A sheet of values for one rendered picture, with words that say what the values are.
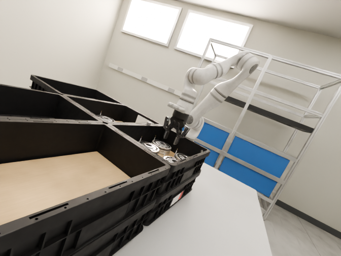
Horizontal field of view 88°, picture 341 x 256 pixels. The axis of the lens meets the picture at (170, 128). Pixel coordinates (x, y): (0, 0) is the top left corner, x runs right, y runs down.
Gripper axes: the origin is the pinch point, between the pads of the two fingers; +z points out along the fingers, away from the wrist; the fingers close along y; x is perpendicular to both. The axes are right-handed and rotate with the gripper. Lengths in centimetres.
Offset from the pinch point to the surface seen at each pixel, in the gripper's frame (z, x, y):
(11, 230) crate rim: -2, 65, -23
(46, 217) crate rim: -2, 61, -23
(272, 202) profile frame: 62, -198, -66
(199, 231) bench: 21.1, 11.3, -32.0
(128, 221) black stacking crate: 10.0, 41.9, -21.6
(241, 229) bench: 21.1, -8.9, -43.7
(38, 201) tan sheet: 8, 56, -10
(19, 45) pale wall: 3, -25, 322
